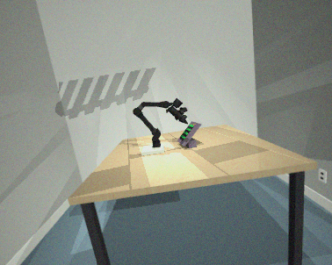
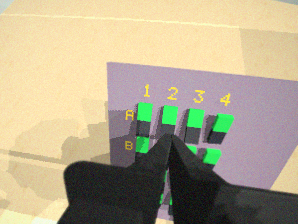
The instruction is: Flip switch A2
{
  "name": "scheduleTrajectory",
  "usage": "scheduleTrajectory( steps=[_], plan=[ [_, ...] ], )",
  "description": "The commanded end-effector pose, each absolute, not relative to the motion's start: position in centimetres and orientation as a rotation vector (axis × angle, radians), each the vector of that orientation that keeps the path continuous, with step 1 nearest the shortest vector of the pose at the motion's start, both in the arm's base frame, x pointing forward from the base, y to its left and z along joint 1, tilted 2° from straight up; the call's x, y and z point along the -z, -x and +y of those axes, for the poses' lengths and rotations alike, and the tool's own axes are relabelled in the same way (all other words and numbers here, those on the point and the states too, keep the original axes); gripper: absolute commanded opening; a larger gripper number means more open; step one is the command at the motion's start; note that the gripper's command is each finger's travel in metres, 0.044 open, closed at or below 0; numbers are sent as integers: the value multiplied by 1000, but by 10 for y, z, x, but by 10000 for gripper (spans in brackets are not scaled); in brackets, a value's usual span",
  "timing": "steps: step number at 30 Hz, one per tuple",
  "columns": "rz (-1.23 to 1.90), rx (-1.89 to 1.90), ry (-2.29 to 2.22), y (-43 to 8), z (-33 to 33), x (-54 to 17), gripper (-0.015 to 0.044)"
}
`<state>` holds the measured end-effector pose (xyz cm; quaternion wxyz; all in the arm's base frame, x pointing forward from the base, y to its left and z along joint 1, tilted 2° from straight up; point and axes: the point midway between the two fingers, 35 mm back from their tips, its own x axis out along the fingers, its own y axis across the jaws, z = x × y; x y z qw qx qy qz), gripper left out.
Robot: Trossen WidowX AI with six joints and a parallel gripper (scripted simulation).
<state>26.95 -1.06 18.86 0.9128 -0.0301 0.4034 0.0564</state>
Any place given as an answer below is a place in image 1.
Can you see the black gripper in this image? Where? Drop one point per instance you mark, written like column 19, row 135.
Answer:
column 178, row 116

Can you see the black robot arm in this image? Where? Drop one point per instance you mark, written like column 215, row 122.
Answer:
column 165, row 104

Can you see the lilac switch panel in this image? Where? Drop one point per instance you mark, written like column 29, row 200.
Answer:
column 186, row 138

